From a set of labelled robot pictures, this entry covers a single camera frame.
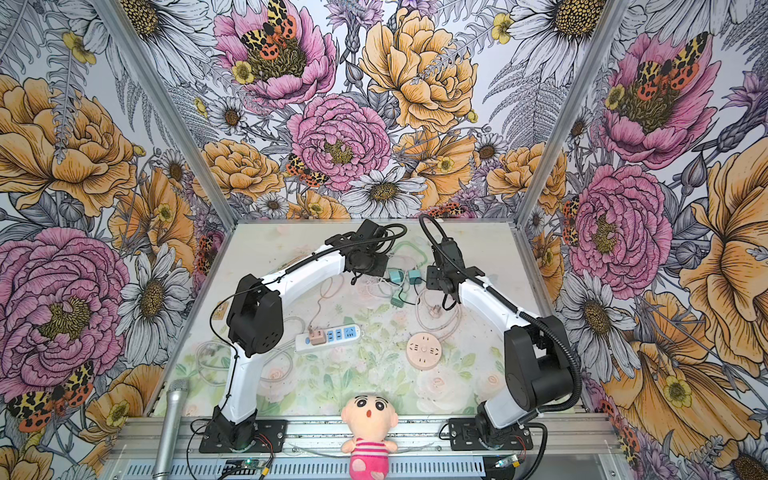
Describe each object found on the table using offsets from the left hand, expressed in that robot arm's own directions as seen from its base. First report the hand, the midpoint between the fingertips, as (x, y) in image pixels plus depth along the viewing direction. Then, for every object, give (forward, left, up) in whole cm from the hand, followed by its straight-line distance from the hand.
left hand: (377, 273), depth 94 cm
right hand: (-4, -19, 0) cm, 20 cm away
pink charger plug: (-19, +16, -3) cm, 25 cm away
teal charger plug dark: (+4, -6, -7) cm, 10 cm away
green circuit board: (-47, +30, -10) cm, 57 cm away
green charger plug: (-5, -7, -7) cm, 11 cm away
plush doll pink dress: (-40, +1, -2) cm, 40 cm away
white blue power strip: (-17, +13, -7) cm, 22 cm away
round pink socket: (-22, -13, -7) cm, 26 cm away
